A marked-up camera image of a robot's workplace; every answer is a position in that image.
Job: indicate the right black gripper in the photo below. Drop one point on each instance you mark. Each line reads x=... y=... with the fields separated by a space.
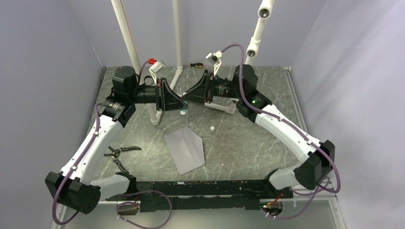
x=199 y=93

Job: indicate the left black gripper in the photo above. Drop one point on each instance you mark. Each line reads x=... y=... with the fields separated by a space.
x=165 y=98

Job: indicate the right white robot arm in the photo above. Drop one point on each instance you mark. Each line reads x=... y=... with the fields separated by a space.
x=315 y=158

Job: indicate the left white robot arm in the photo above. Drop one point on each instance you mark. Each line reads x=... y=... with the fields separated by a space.
x=111 y=117

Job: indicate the yellow black screwdriver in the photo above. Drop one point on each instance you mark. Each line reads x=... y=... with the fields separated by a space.
x=197 y=65

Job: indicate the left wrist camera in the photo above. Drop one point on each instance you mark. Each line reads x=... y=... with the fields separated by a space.
x=156 y=66

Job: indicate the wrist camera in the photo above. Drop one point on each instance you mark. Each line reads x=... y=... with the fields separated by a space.
x=215 y=59
x=156 y=66

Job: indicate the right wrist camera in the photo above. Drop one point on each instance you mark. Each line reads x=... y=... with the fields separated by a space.
x=215 y=59

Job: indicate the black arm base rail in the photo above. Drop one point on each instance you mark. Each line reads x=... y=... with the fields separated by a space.
x=186 y=195

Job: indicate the white PVC pipe frame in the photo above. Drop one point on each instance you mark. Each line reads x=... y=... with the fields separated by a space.
x=174 y=49

